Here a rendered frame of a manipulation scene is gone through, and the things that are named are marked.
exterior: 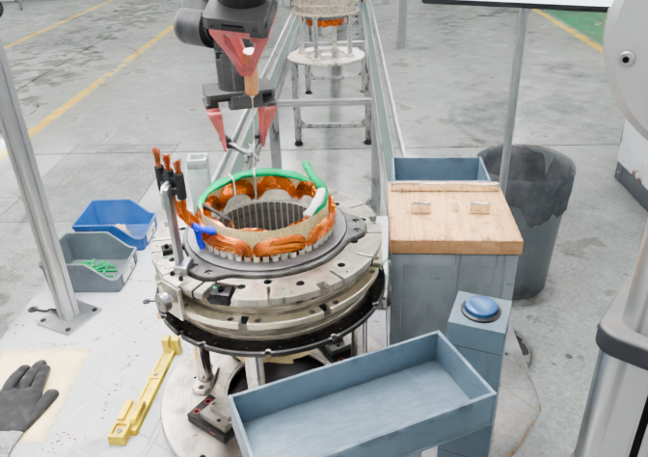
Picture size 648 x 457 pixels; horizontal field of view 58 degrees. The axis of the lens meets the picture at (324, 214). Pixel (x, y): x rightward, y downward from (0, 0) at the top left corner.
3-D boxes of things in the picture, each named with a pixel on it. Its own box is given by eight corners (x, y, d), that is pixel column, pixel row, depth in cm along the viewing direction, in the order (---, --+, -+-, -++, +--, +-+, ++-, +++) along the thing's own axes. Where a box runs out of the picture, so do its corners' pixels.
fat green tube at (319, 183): (302, 172, 89) (301, 159, 88) (328, 171, 89) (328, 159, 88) (299, 218, 76) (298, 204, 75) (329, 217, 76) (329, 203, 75)
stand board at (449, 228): (387, 193, 104) (387, 180, 103) (496, 193, 103) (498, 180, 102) (390, 254, 87) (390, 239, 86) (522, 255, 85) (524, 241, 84)
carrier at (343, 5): (298, 46, 319) (295, -13, 305) (369, 48, 311) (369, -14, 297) (278, 65, 286) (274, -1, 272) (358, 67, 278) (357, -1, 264)
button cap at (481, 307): (462, 315, 75) (463, 309, 74) (468, 297, 78) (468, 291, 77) (495, 322, 73) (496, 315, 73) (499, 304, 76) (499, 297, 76)
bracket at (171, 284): (177, 303, 77) (172, 270, 74) (195, 313, 75) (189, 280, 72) (166, 309, 76) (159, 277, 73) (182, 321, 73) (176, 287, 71)
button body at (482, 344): (436, 459, 86) (447, 321, 74) (445, 423, 92) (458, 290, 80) (485, 473, 84) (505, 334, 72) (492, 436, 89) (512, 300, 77)
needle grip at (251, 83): (243, 90, 74) (240, 48, 70) (256, 87, 75) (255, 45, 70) (247, 97, 73) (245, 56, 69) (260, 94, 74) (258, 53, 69)
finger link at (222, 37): (213, 84, 70) (204, 12, 62) (228, 49, 74) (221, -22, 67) (270, 90, 69) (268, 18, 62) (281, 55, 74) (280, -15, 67)
